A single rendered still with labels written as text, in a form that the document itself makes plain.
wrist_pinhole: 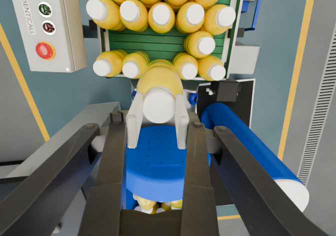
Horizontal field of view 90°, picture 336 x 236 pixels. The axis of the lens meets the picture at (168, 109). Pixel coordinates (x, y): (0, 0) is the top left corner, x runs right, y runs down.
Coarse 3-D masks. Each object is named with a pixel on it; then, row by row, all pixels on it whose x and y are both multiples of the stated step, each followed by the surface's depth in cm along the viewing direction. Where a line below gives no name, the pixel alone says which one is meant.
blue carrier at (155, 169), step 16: (144, 128) 61; (160, 128) 62; (144, 144) 52; (160, 144) 52; (176, 144) 53; (128, 160) 45; (144, 160) 45; (160, 160) 46; (176, 160) 46; (208, 160) 47; (128, 176) 42; (144, 176) 40; (160, 176) 40; (176, 176) 40; (128, 192) 65; (144, 192) 41; (160, 192) 40; (176, 192) 41; (128, 208) 67
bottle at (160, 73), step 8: (152, 64) 30; (160, 64) 28; (168, 64) 30; (144, 72) 25; (152, 72) 23; (160, 72) 23; (168, 72) 23; (176, 72) 29; (144, 80) 22; (152, 80) 22; (160, 80) 21; (168, 80) 22; (176, 80) 23; (136, 88) 24; (144, 88) 22; (152, 88) 20; (160, 88) 20; (168, 88) 21; (176, 88) 22; (144, 96) 21
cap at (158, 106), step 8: (152, 96) 19; (160, 96) 19; (168, 96) 19; (144, 104) 19; (152, 104) 19; (160, 104) 19; (168, 104) 19; (144, 112) 19; (152, 112) 19; (160, 112) 19; (168, 112) 19; (152, 120) 20; (160, 120) 20
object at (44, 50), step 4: (40, 44) 38; (44, 44) 38; (36, 48) 39; (40, 48) 39; (44, 48) 39; (48, 48) 39; (36, 52) 39; (40, 52) 39; (44, 52) 39; (48, 52) 39; (40, 56) 39; (44, 56) 39; (48, 56) 39
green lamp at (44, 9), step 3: (39, 6) 35; (42, 6) 35; (45, 6) 36; (39, 9) 36; (42, 9) 36; (45, 9) 36; (48, 9) 36; (42, 12) 36; (45, 12) 36; (48, 12) 36; (45, 15) 37
